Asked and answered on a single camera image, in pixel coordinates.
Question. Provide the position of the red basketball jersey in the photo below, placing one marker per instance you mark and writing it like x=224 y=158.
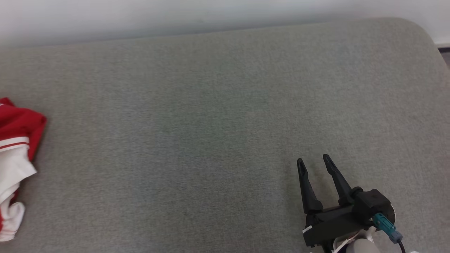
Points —
x=17 y=123

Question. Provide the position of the grey fabric sofa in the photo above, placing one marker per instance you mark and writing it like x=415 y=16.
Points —
x=211 y=140

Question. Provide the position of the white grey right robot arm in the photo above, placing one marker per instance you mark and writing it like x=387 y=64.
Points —
x=365 y=246

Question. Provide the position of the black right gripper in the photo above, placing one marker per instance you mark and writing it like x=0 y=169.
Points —
x=330 y=225

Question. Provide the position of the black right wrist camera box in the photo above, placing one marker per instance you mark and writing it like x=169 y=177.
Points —
x=372 y=203

